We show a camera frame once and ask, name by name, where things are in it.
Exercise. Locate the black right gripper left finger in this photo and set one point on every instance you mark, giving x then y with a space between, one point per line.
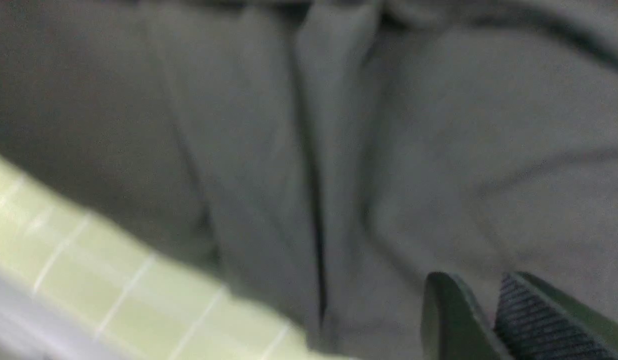
453 324

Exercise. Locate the dark gray long-sleeve shirt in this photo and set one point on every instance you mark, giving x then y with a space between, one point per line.
324 156

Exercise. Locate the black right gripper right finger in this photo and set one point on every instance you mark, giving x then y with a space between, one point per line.
537 321

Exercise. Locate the green checkered tablecloth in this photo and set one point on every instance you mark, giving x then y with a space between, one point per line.
125 294

